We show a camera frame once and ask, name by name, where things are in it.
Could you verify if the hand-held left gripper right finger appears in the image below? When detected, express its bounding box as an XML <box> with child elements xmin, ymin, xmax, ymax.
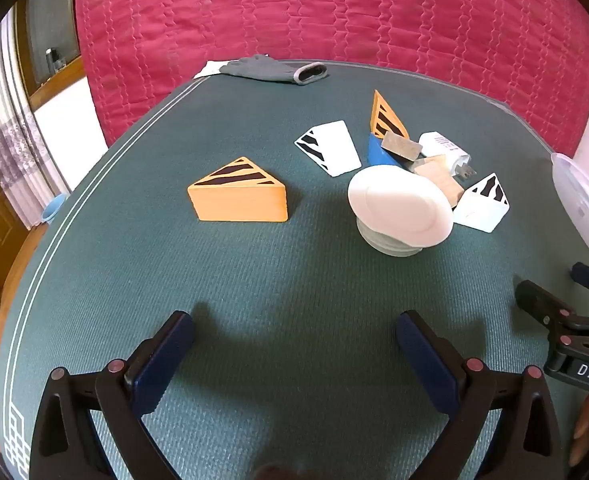
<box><xmin>395</xmin><ymin>310</ymin><xmax>568</xmax><ymax>480</ymax></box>

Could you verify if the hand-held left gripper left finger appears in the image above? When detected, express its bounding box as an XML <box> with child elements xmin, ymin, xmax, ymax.
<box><xmin>28</xmin><ymin>310</ymin><xmax>196</xmax><ymax>480</ymax></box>

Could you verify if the clear plastic container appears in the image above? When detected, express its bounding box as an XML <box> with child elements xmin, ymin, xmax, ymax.
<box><xmin>551</xmin><ymin>152</ymin><xmax>589</xmax><ymax>281</ymax></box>

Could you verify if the white striped wedge block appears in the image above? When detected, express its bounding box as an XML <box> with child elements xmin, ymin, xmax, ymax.
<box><xmin>452</xmin><ymin>172</ymin><xmax>511</xmax><ymax>233</ymax></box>
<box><xmin>294</xmin><ymin>120</ymin><xmax>363</xmax><ymax>177</ymax></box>

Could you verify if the light wooden block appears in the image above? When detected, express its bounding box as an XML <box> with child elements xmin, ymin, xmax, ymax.
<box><xmin>413</xmin><ymin>155</ymin><xmax>465</xmax><ymax>209</ymax></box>

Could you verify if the white round plastic lid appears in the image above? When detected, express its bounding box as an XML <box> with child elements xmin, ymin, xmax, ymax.
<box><xmin>347</xmin><ymin>165</ymin><xmax>454</xmax><ymax>259</ymax></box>

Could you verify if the large orange striped wedge block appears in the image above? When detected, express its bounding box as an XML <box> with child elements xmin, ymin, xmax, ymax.
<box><xmin>187</xmin><ymin>156</ymin><xmax>289</xmax><ymax>223</ymax></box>

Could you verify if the white power adapter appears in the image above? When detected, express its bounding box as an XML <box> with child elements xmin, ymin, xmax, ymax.
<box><xmin>418</xmin><ymin>131</ymin><xmax>477</xmax><ymax>181</ymax></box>

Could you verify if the brown block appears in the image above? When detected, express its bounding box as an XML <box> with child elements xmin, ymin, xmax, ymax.
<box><xmin>381</xmin><ymin>131</ymin><xmax>423</xmax><ymax>162</ymax></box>

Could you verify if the blue block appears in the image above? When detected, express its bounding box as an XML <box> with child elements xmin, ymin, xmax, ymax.
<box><xmin>367</xmin><ymin>132</ymin><xmax>413</xmax><ymax>173</ymax></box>

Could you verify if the small orange striped wedge block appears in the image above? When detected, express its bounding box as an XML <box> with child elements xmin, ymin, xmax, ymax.
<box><xmin>371</xmin><ymin>89</ymin><xmax>410</xmax><ymax>141</ymax></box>

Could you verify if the green table mat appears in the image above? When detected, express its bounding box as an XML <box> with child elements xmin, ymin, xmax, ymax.
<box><xmin>0</xmin><ymin>60</ymin><xmax>589</xmax><ymax>480</ymax></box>

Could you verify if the small blue bowl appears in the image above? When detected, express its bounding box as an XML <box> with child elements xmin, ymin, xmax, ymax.
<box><xmin>42</xmin><ymin>194</ymin><xmax>69</xmax><ymax>224</ymax></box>

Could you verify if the sheer patterned curtain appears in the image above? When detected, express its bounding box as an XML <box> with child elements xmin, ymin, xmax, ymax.
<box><xmin>0</xmin><ymin>10</ymin><xmax>70</xmax><ymax>211</ymax></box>

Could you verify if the white paper sheet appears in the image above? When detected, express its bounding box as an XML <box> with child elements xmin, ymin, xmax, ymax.
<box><xmin>193</xmin><ymin>60</ymin><xmax>225</xmax><ymax>80</ymax></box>

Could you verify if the grey work glove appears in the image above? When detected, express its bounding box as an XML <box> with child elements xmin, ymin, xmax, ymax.
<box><xmin>218</xmin><ymin>54</ymin><xmax>329</xmax><ymax>87</ymax></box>

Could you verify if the red quilted blanket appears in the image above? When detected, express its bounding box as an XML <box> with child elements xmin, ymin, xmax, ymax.
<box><xmin>73</xmin><ymin>0</ymin><xmax>589</xmax><ymax>161</ymax></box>

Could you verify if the wooden window frame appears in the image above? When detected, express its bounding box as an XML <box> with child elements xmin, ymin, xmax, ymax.
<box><xmin>17</xmin><ymin>0</ymin><xmax>88</xmax><ymax>111</ymax></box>

